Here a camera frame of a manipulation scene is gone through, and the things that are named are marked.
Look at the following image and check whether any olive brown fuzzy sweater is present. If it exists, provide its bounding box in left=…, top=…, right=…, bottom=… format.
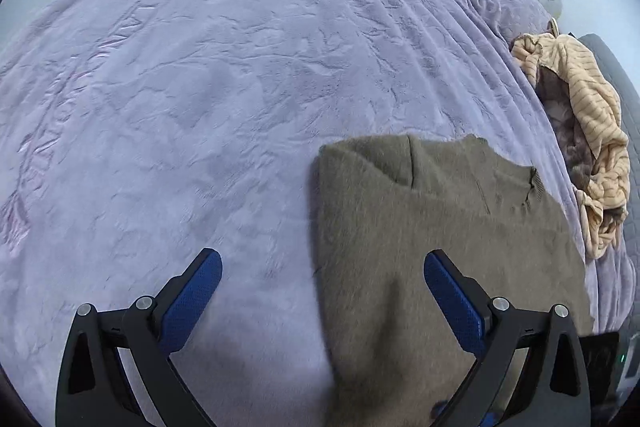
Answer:
left=317, top=135, right=593, bottom=426

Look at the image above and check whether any cream striped fleece blanket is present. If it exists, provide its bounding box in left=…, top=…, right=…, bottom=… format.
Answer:
left=511, top=20, right=631, bottom=259

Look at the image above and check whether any lavender plush bed blanket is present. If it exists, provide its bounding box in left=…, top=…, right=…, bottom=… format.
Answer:
left=1, top=0, right=636, bottom=426

